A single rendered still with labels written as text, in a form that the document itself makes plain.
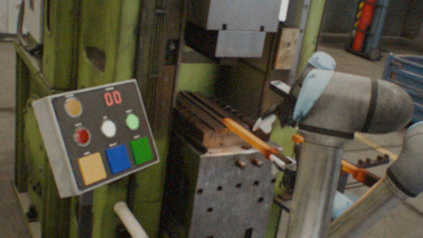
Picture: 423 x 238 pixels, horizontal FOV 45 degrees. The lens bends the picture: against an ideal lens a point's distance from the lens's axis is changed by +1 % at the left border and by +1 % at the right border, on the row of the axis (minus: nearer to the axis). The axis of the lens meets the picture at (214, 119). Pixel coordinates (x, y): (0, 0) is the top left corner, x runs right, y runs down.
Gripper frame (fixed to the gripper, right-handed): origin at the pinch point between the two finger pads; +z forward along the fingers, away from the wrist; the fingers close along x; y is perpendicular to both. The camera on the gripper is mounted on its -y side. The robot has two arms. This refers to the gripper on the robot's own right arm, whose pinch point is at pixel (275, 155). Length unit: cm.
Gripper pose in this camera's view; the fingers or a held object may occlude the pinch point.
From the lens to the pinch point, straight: 174.5
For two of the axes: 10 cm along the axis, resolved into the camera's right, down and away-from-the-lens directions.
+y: -1.3, 9.3, 3.4
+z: -4.9, -3.6, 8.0
